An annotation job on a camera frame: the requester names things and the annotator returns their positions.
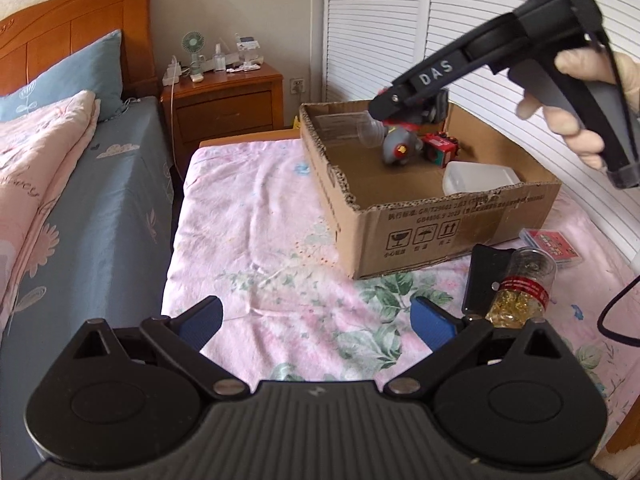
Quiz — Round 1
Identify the wide white louvered door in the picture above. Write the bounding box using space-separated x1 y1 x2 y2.
425 0 640 271

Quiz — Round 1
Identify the brown cardboard box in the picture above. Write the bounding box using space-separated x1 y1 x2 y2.
298 100 562 281

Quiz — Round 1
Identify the grey elephant toy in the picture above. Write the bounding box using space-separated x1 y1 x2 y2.
381 127 425 167

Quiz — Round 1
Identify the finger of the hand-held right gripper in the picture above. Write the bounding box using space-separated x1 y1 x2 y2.
369 77 426 122

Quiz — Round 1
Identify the blue floral pillow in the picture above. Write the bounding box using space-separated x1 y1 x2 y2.
0 29 125 123

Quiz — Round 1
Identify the pink floral quilt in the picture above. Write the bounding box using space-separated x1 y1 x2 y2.
0 90 101 331

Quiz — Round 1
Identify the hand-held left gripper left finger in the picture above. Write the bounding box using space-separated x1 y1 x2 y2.
62 296 251 402

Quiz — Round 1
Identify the clear plastic jar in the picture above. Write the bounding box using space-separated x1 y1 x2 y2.
312 112 388 148

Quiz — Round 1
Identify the pink floral table cloth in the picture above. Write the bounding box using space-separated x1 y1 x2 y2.
161 137 640 461

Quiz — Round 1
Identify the black toy with red buttons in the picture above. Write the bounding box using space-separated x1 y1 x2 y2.
377 87 450 128

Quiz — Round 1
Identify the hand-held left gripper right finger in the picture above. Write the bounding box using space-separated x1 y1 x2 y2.
381 296 581 402

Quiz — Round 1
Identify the red toy train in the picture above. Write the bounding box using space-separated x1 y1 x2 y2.
421 132 461 168

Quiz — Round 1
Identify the blue bed sheet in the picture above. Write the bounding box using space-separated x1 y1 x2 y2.
0 95 176 466

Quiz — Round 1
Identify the frosted white plastic container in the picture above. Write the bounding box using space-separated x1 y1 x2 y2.
442 161 521 196

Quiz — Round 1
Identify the white phone stand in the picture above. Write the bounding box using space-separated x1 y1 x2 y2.
235 35 263 68

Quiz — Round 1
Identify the person's right hand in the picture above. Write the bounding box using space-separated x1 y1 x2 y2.
517 49 640 171

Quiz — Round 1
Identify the yellow capsule bottle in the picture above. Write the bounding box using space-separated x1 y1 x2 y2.
482 246 558 328

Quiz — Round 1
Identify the narrow white louvered door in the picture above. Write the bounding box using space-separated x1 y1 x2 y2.
322 0 431 106

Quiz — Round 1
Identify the clear plastic card case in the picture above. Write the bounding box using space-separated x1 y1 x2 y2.
517 227 585 271

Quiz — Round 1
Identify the wooden nightstand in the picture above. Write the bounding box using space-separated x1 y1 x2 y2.
161 62 285 148

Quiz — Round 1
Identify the small green desk fan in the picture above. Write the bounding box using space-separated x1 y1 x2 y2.
181 31 206 78

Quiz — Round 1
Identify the black cable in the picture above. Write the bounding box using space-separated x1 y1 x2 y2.
597 274 640 347

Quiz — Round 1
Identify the wooden bed headboard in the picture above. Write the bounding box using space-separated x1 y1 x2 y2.
0 0 153 98

